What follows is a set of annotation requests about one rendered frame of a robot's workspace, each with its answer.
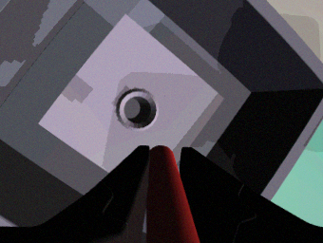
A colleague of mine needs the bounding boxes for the dark red cylinder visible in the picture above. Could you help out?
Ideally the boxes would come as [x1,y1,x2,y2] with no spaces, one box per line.
[146,145,200,243]

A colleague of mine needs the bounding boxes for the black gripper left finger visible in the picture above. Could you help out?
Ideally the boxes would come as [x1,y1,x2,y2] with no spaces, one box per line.
[0,145,150,243]

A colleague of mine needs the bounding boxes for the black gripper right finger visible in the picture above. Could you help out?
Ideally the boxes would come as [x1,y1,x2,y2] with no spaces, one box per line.
[180,147,323,243]

